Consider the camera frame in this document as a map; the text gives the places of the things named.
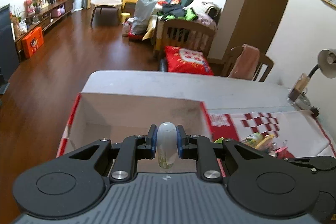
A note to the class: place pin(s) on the red printed seat cushion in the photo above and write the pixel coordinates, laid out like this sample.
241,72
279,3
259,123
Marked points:
182,60

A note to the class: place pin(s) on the red white table mat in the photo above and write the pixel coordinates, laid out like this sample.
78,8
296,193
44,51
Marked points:
305,135

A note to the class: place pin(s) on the black television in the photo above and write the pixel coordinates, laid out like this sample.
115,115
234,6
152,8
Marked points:
8,54

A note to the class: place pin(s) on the wooden chair with cushion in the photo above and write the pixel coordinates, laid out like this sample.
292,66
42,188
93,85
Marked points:
185,34

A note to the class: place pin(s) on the yellow correction tape dispenser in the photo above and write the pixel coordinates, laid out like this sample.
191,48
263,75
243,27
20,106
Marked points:
266,144

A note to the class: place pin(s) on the wooden chair with towel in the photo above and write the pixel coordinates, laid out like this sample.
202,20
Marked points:
263,69

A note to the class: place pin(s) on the wooden tv console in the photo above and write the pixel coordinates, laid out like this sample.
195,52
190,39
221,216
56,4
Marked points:
43,20

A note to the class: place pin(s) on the toothpick jar green lid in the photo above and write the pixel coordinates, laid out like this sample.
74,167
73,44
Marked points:
253,140

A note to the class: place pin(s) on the pink binder clip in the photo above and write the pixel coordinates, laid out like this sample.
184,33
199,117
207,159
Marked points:
283,153

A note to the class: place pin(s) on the white coffee table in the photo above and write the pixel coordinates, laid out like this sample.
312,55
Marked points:
108,4

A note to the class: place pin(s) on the grey desk lamp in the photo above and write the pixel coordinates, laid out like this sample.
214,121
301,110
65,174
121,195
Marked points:
325,64

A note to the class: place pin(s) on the red cardboard box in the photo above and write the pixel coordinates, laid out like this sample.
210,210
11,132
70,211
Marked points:
96,116

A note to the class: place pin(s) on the pink towel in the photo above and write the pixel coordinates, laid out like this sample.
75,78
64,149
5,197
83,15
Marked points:
246,64

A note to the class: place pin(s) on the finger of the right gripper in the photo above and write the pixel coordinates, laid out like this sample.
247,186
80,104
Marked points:
314,165

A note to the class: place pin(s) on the yellow stool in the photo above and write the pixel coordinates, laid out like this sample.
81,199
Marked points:
124,16

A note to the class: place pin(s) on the grey plastic bag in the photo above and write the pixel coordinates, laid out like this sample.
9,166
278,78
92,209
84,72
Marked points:
142,14

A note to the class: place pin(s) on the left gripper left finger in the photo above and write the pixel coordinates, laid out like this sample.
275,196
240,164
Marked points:
135,148

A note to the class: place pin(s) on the pink flower vase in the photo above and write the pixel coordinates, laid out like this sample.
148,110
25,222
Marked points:
29,7

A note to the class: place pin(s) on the black power plug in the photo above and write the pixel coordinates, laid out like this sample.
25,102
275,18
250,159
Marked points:
314,111

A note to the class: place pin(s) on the orange gift box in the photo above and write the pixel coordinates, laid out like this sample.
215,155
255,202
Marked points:
32,41

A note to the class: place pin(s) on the glass jar dark contents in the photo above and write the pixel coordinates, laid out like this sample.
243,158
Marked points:
298,87

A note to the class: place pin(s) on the sofa with clothes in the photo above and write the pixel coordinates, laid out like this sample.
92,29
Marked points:
193,10

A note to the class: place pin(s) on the white green marker pen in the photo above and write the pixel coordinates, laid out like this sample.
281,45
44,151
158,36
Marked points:
167,145

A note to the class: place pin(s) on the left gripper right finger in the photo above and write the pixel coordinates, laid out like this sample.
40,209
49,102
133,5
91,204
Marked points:
200,149

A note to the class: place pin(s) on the pink toy kettle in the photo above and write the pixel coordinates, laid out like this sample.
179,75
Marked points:
58,12

